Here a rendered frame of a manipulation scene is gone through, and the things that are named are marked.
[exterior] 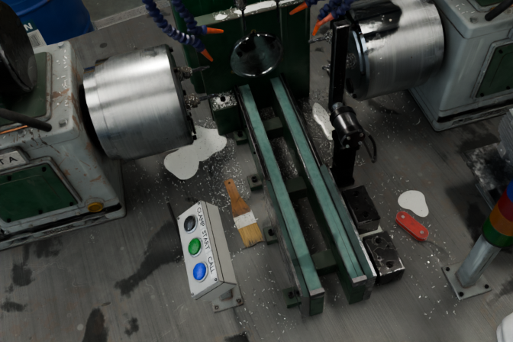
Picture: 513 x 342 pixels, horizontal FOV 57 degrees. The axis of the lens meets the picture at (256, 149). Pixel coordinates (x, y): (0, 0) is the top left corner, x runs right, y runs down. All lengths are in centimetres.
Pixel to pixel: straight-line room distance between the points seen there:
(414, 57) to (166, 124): 58
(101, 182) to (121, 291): 26
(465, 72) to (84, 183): 94
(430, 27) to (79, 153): 83
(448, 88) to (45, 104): 94
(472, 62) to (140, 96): 78
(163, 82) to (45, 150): 28
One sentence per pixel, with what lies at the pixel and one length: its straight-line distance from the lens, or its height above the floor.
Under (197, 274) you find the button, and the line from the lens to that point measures 88.
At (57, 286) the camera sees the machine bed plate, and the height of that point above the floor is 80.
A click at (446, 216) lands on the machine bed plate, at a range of 126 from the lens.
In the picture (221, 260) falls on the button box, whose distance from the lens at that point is 88.
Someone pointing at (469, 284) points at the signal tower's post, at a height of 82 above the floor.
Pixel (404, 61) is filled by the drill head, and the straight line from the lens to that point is 116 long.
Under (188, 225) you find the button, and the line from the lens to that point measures 92.
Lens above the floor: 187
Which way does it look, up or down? 53 degrees down
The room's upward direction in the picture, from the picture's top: 8 degrees counter-clockwise
